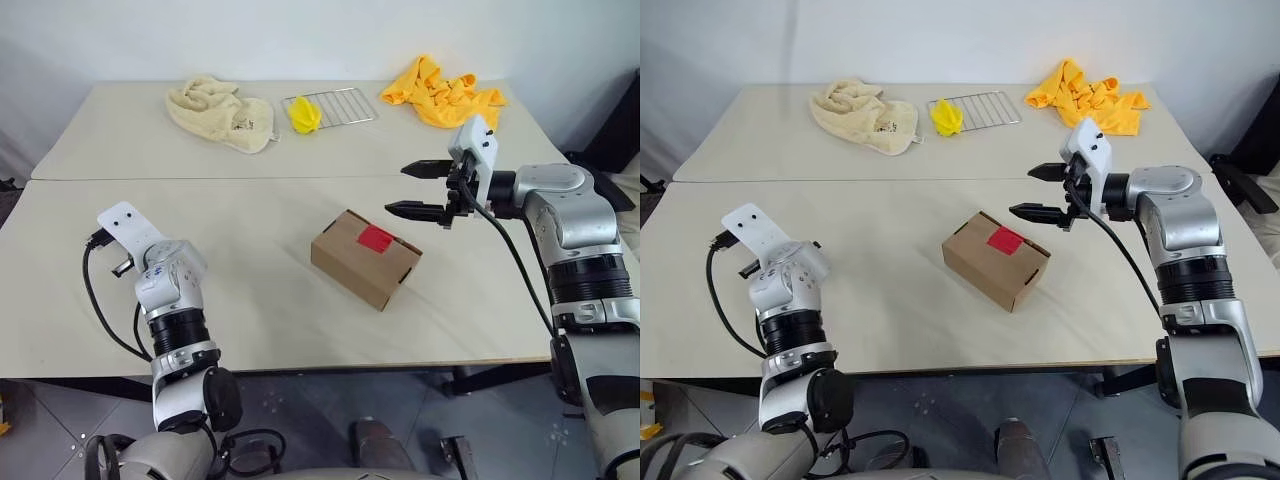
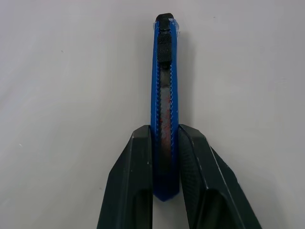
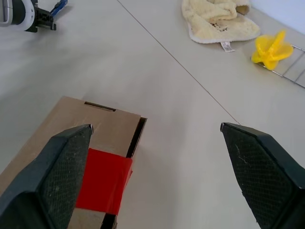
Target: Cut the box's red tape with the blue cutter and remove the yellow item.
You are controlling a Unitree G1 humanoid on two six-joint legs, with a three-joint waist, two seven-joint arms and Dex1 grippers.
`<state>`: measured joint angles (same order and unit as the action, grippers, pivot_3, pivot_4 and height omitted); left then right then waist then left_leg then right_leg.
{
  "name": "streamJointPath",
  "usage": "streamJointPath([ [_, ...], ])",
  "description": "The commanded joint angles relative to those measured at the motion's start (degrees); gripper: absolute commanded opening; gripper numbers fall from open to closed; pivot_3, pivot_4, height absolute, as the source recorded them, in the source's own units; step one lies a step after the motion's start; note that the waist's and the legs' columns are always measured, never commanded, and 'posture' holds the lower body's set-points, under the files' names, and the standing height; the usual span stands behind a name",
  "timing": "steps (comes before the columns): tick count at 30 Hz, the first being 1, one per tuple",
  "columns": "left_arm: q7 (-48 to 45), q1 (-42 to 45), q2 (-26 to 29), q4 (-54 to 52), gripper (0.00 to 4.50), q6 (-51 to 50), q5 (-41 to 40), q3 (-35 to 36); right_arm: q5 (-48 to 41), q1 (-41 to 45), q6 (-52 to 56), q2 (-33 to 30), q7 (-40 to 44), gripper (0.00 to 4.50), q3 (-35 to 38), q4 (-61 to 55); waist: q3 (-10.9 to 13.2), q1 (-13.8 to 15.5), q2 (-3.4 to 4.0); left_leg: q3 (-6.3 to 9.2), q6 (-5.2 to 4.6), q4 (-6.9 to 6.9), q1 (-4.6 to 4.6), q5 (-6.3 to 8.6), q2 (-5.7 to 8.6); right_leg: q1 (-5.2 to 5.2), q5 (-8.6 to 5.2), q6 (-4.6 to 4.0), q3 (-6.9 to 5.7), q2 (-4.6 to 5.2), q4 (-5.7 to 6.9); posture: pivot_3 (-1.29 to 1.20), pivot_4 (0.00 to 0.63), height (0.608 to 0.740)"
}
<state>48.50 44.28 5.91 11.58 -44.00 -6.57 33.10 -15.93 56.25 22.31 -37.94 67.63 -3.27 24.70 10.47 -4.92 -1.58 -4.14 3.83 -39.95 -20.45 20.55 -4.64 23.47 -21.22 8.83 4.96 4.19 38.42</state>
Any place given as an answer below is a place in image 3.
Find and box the blue box cutter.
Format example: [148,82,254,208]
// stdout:
[49,0,69,16]

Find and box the brown cardboard box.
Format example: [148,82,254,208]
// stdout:
[0,96,148,229]

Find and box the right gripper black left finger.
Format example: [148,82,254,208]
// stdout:
[0,124,94,229]

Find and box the red tape strip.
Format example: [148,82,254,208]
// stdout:
[75,147,133,214]

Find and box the cream yellow fluffy towel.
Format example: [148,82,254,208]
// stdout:
[181,0,261,52]

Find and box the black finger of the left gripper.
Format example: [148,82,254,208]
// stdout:
[42,8,55,20]
[42,20,57,31]

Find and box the yellow plastic star-shaped item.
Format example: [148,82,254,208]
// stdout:
[251,29,294,71]

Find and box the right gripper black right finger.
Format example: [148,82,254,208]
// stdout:
[220,122,305,229]

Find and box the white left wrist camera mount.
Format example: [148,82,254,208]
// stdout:
[14,0,39,33]

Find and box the metal wire rack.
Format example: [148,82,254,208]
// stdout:
[258,44,305,89]

